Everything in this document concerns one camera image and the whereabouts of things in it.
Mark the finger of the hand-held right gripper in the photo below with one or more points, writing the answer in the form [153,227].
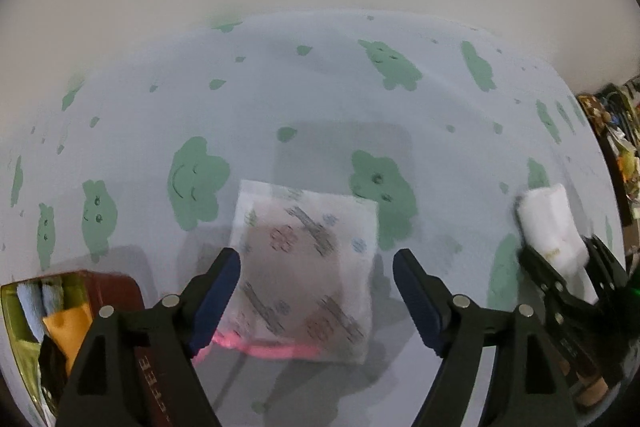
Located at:
[542,274]
[610,272]

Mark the floral print tissue pack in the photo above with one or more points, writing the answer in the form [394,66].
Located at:
[300,267]

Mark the cloud print bedsheet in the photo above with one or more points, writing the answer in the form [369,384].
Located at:
[325,82]

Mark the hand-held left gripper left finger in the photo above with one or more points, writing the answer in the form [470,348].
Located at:
[215,302]

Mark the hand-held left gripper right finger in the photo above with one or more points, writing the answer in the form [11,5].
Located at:
[417,302]

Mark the red tin box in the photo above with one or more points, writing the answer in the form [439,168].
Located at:
[115,289]

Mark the white cloth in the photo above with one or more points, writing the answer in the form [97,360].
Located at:
[545,222]

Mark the light blue towel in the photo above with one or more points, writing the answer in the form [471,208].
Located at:
[37,307]

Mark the dark wooden furniture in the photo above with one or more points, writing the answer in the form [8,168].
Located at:
[627,187]

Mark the brown floral cloth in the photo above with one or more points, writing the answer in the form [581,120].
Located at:
[592,109]

